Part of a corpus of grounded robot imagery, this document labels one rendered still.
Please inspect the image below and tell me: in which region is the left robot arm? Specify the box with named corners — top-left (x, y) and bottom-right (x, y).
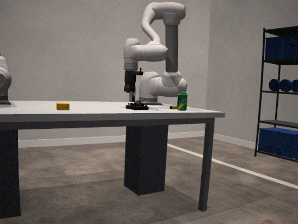
top-left (123, 2), bottom-right (187, 105)

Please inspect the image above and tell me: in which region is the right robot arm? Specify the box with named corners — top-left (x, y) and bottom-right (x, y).
top-left (0, 54), bottom-right (11, 104)

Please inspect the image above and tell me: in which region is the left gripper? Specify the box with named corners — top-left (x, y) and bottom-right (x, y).
top-left (124, 61), bottom-right (143, 102)

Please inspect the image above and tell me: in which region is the green drink can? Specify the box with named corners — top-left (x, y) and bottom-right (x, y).
top-left (177, 92), bottom-right (188, 111)

